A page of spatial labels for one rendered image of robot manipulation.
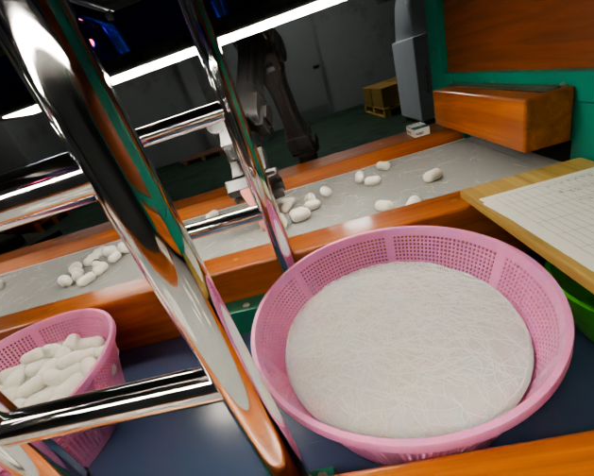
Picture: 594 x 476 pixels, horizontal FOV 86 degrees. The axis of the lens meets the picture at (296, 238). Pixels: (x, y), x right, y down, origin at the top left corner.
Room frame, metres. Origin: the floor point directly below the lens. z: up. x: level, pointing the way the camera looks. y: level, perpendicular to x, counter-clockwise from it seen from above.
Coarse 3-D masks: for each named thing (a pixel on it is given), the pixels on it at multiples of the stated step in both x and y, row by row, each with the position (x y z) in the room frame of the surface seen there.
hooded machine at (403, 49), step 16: (400, 0) 4.05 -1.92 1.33; (416, 0) 3.89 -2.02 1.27; (400, 16) 4.12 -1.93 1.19; (416, 16) 3.85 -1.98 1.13; (400, 32) 4.18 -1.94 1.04; (416, 32) 3.80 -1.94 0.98; (400, 48) 4.13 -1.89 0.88; (416, 48) 3.73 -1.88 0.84; (400, 64) 4.21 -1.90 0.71; (416, 64) 3.74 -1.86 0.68; (400, 80) 4.29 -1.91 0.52; (416, 80) 3.76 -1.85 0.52; (400, 96) 4.37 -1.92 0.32; (416, 96) 3.81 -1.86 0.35; (432, 96) 3.72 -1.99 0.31; (416, 112) 3.87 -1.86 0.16; (432, 112) 3.72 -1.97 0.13
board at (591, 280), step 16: (576, 160) 0.35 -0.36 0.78; (512, 176) 0.36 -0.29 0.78; (528, 176) 0.35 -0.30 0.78; (544, 176) 0.34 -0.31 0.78; (560, 176) 0.32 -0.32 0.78; (464, 192) 0.37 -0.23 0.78; (480, 192) 0.35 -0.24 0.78; (496, 192) 0.34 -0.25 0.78; (480, 208) 0.32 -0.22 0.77; (512, 224) 0.27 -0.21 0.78; (528, 240) 0.24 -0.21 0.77; (544, 256) 0.22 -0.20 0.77; (560, 256) 0.20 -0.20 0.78; (576, 272) 0.18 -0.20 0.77; (592, 272) 0.17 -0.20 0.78; (592, 288) 0.17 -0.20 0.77
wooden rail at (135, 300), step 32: (352, 224) 0.40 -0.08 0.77; (384, 224) 0.37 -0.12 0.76; (416, 224) 0.36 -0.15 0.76; (448, 224) 0.35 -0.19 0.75; (480, 224) 0.34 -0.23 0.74; (224, 256) 0.44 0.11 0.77; (256, 256) 0.41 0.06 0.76; (352, 256) 0.37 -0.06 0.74; (128, 288) 0.44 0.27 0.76; (224, 288) 0.39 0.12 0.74; (256, 288) 0.39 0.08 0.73; (320, 288) 0.38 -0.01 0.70; (0, 320) 0.49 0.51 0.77; (32, 320) 0.44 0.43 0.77; (128, 320) 0.42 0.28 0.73; (160, 320) 0.41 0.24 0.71
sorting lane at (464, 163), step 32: (416, 160) 0.64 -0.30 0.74; (448, 160) 0.58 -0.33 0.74; (480, 160) 0.53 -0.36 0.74; (512, 160) 0.49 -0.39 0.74; (288, 192) 0.72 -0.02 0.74; (352, 192) 0.59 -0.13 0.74; (384, 192) 0.53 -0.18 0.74; (416, 192) 0.49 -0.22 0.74; (448, 192) 0.45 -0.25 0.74; (256, 224) 0.59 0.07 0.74; (288, 224) 0.54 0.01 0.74; (320, 224) 0.49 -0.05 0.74; (64, 256) 0.82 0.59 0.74; (128, 256) 0.65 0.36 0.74; (32, 288) 0.66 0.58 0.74; (64, 288) 0.60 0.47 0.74; (96, 288) 0.54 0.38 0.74
